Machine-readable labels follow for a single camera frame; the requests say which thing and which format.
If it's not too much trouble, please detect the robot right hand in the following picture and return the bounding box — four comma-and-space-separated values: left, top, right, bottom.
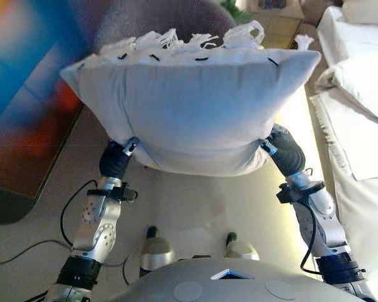
260, 124, 307, 178

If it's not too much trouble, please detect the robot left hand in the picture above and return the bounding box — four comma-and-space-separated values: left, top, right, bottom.
99, 137, 140, 180

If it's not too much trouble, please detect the white fringed cushion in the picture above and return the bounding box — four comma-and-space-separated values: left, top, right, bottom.
59, 20, 322, 178

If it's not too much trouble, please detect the cream fringed bedspread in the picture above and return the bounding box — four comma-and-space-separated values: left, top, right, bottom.
307, 93, 378, 272

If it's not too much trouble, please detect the white duvet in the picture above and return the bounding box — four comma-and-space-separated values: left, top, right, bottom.
314, 56, 378, 133

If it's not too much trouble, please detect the silver robot left leg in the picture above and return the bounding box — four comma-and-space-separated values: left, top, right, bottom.
139, 225, 178, 272

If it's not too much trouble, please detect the silver robot leg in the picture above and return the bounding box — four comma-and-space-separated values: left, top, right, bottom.
223, 231, 260, 262
139, 225, 178, 272

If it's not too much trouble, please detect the colourful rug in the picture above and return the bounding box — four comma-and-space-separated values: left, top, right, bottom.
0, 0, 93, 225

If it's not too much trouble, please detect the silver robot right leg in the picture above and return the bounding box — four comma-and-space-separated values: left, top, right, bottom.
223, 231, 260, 262

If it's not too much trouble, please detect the light wooden nightstand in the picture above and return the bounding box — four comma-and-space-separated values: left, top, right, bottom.
263, 14, 305, 52

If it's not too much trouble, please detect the white mattress sheet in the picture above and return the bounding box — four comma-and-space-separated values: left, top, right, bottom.
316, 6, 378, 67

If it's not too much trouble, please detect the grey robot torso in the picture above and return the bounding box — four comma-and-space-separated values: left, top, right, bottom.
108, 257, 366, 302

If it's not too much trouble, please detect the dark ornament on nightstand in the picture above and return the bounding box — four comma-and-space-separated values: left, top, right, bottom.
257, 0, 288, 10

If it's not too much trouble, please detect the green potted plant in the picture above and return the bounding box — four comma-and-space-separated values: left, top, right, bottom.
222, 0, 253, 21

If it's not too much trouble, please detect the grey fabric armchair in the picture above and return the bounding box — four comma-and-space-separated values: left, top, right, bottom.
93, 0, 238, 55

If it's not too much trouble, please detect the white bed pillow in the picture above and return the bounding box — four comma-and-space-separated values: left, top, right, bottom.
341, 0, 378, 28

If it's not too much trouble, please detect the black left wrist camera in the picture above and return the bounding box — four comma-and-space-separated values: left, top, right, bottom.
112, 182, 138, 204

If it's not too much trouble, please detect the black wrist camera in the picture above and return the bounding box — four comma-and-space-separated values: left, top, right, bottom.
112, 182, 138, 204
276, 183, 299, 205

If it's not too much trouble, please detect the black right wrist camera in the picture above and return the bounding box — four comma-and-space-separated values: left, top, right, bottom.
276, 183, 299, 205

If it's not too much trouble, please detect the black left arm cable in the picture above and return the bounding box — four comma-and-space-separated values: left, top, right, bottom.
59, 179, 99, 250

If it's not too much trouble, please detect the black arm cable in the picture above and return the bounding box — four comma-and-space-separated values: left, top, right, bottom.
59, 179, 99, 250
299, 203, 323, 278

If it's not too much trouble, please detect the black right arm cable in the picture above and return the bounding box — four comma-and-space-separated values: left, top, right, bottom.
299, 203, 323, 278

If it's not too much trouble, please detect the black floor cable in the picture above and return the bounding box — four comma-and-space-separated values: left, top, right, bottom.
0, 240, 74, 266

